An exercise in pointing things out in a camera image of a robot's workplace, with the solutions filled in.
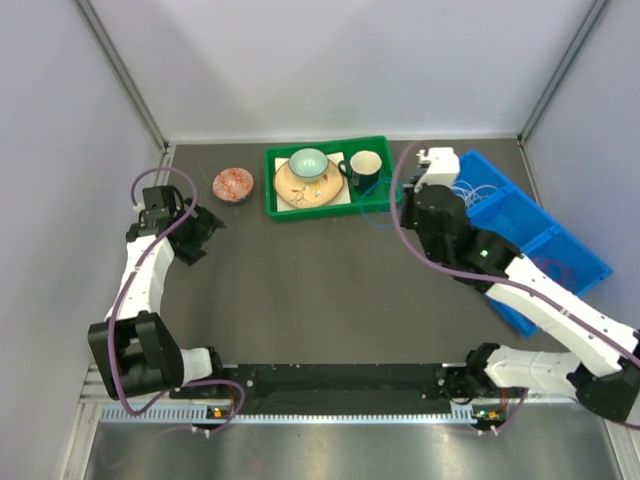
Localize green plastic tray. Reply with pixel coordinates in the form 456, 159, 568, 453
264, 136, 394, 222

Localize blue cable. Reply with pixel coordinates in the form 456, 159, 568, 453
357, 177, 405, 232

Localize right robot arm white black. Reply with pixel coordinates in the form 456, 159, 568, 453
394, 176, 639, 424

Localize red patterned small bowl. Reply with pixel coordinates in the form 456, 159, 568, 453
212, 167, 255, 204

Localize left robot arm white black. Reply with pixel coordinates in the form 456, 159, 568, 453
114, 186, 227, 398

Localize white cable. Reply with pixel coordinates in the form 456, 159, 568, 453
452, 182, 504, 209

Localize peach ceramic plate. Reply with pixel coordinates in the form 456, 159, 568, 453
273, 158, 346, 209

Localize light blue ceramic bowl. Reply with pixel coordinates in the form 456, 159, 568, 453
288, 148, 330, 181

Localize dark green mug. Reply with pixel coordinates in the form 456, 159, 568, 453
338, 150, 383, 195

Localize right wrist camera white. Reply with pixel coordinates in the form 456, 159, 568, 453
416, 147, 460, 188

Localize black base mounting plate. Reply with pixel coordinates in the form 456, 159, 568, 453
169, 362, 501, 416

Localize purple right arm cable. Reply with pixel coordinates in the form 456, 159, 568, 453
389, 142, 640, 435

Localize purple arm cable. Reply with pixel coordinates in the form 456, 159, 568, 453
108, 166, 247, 436
389, 142, 640, 435

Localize blue plastic divided bin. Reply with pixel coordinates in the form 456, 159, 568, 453
449, 149, 614, 339

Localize grey slotted cable duct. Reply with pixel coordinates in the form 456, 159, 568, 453
100, 404, 477, 425

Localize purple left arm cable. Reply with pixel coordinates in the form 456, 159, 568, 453
108, 166, 247, 436

